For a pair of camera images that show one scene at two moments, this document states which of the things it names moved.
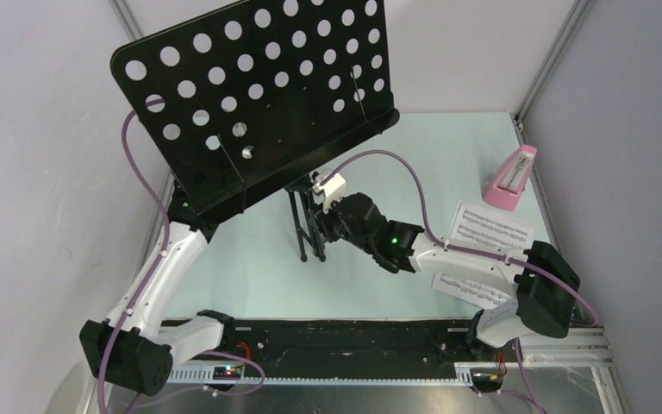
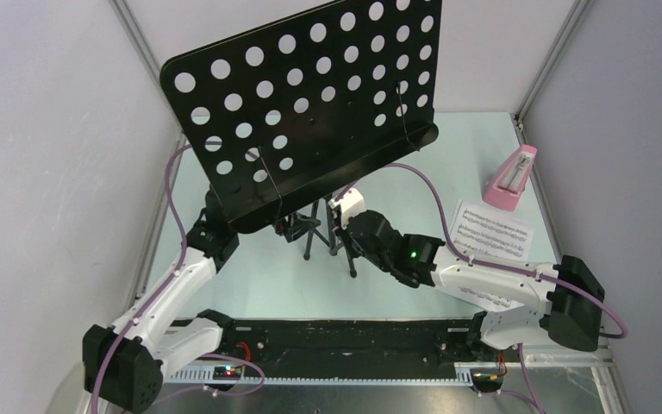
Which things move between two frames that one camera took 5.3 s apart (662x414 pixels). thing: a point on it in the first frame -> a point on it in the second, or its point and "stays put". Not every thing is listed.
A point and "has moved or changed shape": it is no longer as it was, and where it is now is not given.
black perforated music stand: x=243 y=101 has moved or changed shape
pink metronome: x=507 y=187 stays put
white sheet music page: x=488 y=228 stays put
